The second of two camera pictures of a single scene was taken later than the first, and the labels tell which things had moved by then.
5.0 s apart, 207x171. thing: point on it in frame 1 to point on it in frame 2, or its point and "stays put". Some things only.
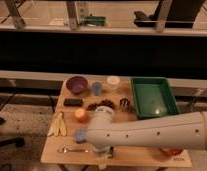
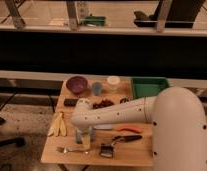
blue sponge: [80, 134] stays put
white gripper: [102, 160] to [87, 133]
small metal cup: [124, 104] stays put
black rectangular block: [73, 102] stays put
